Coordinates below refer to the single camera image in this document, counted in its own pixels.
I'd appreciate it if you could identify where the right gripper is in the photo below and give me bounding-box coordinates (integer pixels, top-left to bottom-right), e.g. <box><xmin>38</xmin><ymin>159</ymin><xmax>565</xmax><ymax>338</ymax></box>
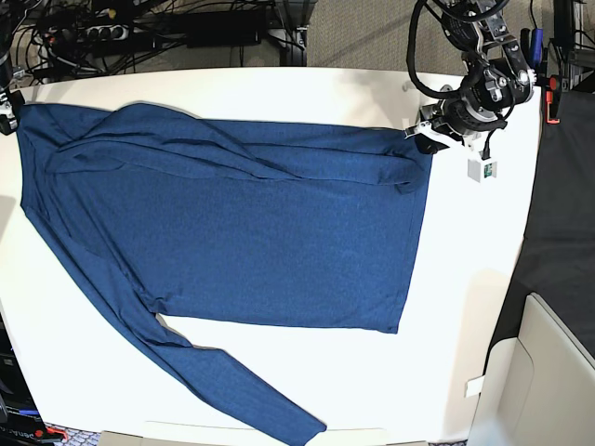
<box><xmin>0</xmin><ymin>90</ymin><xmax>23</xmax><ymax>136</ymax></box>

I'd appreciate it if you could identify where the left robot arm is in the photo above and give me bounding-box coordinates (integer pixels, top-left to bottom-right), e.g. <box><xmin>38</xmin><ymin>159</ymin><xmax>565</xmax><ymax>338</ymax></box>
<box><xmin>405</xmin><ymin>1</ymin><xmax>536</xmax><ymax>159</ymax></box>

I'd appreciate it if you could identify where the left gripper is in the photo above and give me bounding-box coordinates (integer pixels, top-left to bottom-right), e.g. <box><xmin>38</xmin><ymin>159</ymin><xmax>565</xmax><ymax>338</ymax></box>
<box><xmin>416</xmin><ymin>91</ymin><xmax>508</xmax><ymax>154</ymax></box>

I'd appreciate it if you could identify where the black box red button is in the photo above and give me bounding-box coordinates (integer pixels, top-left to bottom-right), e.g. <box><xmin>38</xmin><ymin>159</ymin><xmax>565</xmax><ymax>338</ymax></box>
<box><xmin>1</xmin><ymin>412</ymin><xmax>69</xmax><ymax>446</ymax></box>

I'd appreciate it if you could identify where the blue handled tool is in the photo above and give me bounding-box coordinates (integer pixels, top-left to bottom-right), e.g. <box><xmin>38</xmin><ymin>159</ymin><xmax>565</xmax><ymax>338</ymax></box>
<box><xmin>529</xmin><ymin>28</ymin><xmax>543</xmax><ymax>70</ymax></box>

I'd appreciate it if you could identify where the beige plastic bin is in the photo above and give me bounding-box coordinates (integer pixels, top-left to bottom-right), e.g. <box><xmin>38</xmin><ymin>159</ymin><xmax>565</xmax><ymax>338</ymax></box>
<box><xmin>468</xmin><ymin>294</ymin><xmax>594</xmax><ymax>445</ymax></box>

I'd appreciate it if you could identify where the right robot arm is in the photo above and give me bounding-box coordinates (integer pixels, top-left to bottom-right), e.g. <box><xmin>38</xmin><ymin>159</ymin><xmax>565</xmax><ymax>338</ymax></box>
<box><xmin>1</xmin><ymin>50</ymin><xmax>25</xmax><ymax>136</ymax></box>

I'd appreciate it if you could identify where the blue long-sleeve shirt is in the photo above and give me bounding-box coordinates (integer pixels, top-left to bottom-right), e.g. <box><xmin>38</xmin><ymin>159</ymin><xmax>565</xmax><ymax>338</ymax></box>
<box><xmin>17</xmin><ymin>103</ymin><xmax>432</xmax><ymax>445</ymax></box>

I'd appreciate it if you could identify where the black power strip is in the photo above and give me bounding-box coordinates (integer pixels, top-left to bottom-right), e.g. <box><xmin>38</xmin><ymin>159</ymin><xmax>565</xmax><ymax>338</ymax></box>
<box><xmin>75</xmin><ymin>24</ymin><xmax>130</xmax><ymax>44</ymax></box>

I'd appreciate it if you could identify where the red and black clamp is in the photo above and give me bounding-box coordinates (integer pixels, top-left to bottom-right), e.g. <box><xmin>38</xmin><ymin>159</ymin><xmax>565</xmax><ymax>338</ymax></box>
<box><xmin>545</xmin><ymin>74</ymin><xmax>562</xmax><ymax>125</ymax></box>

